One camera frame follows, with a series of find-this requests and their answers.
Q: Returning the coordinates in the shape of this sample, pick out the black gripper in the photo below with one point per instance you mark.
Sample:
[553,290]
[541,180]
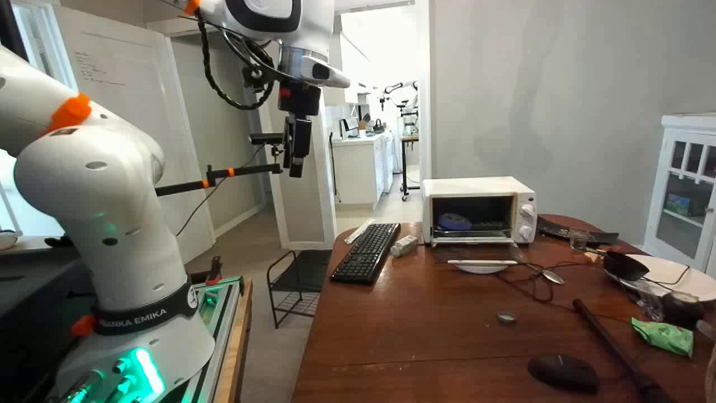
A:
[299,103]

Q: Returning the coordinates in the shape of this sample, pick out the clear plastic spice bottle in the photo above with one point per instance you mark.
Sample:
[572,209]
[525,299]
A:
[403,244]

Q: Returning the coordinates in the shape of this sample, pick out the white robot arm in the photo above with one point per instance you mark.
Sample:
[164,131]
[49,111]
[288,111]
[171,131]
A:
[96,176]

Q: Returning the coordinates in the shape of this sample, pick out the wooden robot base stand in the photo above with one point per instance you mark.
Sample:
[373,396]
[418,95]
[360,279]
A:
[226,313]

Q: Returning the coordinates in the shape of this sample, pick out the black computer keyboard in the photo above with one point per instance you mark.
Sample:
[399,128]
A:
[367,256]

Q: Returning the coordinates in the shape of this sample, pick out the black folding chair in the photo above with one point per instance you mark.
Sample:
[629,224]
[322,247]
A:
[288,279]

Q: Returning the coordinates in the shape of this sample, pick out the black oval mouse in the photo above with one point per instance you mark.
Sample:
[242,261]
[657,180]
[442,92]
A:
[565,372]

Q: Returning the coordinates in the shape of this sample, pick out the white glass door cabinet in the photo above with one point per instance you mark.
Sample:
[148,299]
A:
[682,201]

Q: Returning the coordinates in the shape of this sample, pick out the white round plate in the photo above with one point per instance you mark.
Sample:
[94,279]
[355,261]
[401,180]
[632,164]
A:
[657,276]

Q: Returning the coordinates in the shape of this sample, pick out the dark wooden stick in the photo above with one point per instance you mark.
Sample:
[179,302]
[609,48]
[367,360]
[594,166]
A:
[646,388]

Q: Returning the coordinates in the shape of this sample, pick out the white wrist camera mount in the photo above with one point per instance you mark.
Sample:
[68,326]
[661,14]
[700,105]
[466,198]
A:
[312,67]

